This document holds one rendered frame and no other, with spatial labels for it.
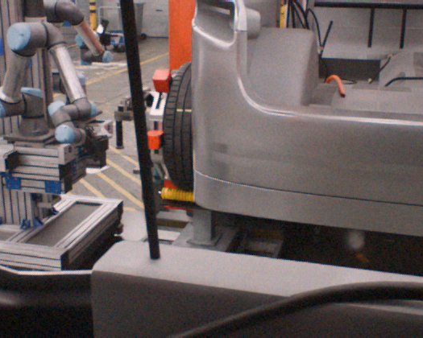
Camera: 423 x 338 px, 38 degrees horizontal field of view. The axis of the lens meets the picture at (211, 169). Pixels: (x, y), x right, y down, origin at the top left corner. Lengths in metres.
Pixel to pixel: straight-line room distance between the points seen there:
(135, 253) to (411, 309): 0.23
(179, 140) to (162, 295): 2.35
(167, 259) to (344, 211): 1.57
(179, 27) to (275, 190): 1.72
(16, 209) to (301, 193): 1.99
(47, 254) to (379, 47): 3.36
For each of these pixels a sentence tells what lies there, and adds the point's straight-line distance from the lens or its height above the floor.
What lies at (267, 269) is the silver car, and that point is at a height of 1.36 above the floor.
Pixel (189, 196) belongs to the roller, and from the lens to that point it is 3.11.
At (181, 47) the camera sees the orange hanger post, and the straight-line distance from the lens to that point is 3.59.
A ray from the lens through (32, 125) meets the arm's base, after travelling 3.17.
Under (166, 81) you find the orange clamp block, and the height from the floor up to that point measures 1.12.
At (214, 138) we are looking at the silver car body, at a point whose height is 1.07.
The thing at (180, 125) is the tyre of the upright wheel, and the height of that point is 0.93.
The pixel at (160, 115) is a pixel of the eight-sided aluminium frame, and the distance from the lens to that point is 2.91.
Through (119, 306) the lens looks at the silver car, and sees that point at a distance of 0.53.
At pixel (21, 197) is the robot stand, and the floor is 0.40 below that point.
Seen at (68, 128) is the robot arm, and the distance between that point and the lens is 2.68.
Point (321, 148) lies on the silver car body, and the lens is 1.94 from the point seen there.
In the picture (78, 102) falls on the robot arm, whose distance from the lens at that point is 2.80.
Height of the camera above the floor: 1.59
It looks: 18 degrees down
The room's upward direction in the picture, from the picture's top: 1 degrees clockwise
